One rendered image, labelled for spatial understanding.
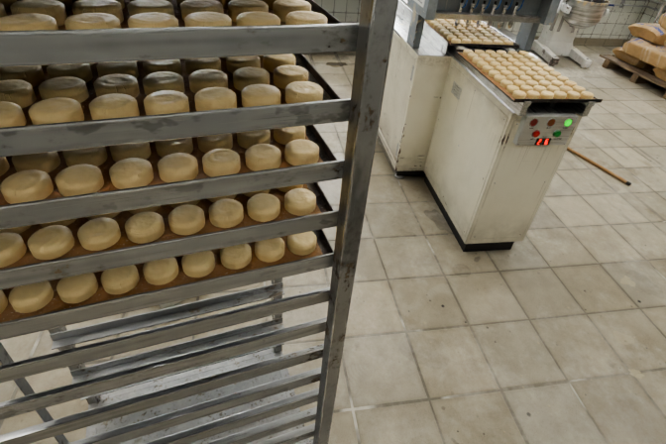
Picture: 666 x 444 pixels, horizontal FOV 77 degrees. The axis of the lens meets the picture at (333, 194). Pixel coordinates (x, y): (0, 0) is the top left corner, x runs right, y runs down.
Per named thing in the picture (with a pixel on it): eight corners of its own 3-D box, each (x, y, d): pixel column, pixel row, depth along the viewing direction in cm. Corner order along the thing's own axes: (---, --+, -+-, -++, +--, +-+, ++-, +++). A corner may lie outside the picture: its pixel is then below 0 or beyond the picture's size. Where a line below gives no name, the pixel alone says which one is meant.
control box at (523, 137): (511, 142, 183) (522, 112, 175) (561, 141, 187) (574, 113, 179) (515, 146, 180) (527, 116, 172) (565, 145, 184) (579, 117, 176)
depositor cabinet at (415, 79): (356, 99, 375) (368, -1, 325) (431, 100, 387) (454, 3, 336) (392, 181, 275) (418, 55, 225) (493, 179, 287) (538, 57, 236)
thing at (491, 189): (419, 180, 279) (453, 45, 225) (467, 179, 284) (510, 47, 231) (460, 256, 224) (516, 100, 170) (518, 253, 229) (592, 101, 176)
